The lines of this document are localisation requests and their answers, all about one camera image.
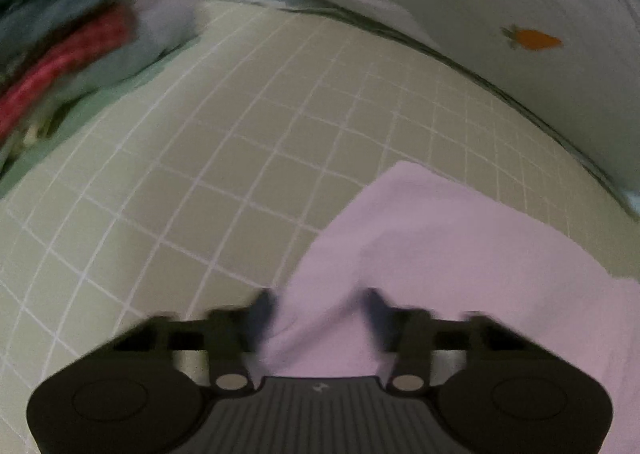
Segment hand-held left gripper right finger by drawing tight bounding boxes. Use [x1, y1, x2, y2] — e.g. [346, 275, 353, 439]
[362, 287, 531, 395]

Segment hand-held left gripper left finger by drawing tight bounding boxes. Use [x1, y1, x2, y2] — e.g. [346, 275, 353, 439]
[112, 288, 278, 392]

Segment white pants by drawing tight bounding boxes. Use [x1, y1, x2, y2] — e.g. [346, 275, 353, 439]
[260, 161, 640, 454]

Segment red checked garment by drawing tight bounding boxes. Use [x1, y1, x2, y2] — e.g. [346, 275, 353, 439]
[0, 4, 138, 139]

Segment green checked mat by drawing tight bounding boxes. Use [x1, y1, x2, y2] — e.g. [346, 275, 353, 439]
[0, 0, 636, 454]

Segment pale grey garment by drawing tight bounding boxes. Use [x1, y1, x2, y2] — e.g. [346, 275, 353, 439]
[65, 0, 201, 99]

